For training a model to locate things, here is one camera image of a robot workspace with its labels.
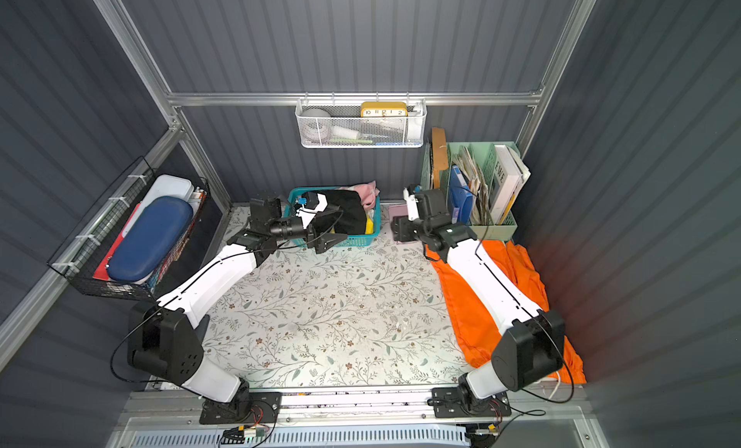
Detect black shorts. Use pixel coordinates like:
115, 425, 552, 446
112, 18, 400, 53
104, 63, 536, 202
311, 189, 367, 236

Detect orange shorts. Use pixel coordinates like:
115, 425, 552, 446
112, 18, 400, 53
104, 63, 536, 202
425, 238, 587, 385

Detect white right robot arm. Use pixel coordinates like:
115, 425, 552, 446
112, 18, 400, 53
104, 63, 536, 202
391, 185, 567, 400

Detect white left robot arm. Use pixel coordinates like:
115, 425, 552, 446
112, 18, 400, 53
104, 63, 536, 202
123, 191, 346, 406

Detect roll of tape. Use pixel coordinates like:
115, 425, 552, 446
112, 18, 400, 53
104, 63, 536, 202
297, 108, 332, 144

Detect pink plastic case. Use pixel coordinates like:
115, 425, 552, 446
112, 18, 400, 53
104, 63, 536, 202
388, 204, 409, 223

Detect blue binder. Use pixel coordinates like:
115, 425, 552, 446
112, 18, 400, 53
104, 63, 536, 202
448, 166, 475, 224

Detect mint green file organizer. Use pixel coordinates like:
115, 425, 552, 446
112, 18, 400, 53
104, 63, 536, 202
420, 140, 521, 242

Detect pink patterned folded cloth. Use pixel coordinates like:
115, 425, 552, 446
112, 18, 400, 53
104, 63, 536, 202
341, 181, 380, 211

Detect teal plastic basket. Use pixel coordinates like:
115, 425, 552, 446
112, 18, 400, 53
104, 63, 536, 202
284, 187, 382, 247

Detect white yellow book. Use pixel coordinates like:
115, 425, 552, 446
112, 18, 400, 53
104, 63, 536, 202
489, 144, 531, 225

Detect navy blue oval case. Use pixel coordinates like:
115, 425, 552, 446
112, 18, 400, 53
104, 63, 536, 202
107, 196, 193, 283

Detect white flat box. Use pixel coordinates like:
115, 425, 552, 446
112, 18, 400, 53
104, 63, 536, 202
120, 174, 194, 238

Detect yellow clock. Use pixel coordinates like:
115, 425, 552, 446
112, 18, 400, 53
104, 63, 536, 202
360, 101, 409, 119

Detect white wire wall basket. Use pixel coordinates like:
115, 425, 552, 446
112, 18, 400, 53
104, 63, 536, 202
295, 97, 428, 149

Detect black wire side basket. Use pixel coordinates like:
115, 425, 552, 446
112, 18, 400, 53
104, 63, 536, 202
47, 157, 210, 301

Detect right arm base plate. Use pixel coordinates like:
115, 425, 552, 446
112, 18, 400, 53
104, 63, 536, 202
426, 387, 513, 419

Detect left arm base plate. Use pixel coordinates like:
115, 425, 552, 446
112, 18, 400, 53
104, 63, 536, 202
199, 391, 283, 425

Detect aluminium front rail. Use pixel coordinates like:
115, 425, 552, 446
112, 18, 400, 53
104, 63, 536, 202
108, 384, 608, 447

